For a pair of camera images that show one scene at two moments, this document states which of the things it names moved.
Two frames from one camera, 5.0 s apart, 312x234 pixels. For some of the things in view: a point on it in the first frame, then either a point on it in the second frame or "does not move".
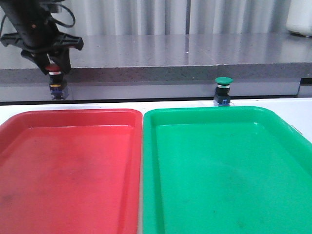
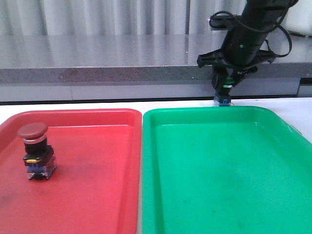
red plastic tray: [71, 171] does not move
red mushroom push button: [55, 81] to [38, 157]
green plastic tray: [224, 170] does not move
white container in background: [299, 17] does not move
